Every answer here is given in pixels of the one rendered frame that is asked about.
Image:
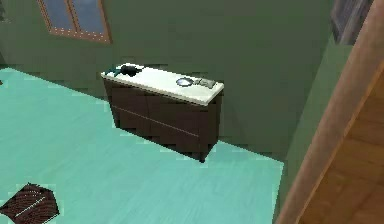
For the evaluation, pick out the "grey green flat object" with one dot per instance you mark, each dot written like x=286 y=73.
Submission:
x=206 y=82

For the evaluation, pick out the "black and teal object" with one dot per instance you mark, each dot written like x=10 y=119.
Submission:
x=128 y=70

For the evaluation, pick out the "round silver dish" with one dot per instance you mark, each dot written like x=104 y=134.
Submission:
x=184 y=81

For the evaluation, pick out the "dark brown white-topped cabinet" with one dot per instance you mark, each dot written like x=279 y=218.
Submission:
x=160 y=113

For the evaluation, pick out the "wooden framed window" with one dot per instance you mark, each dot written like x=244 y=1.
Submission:
x=75 y=16

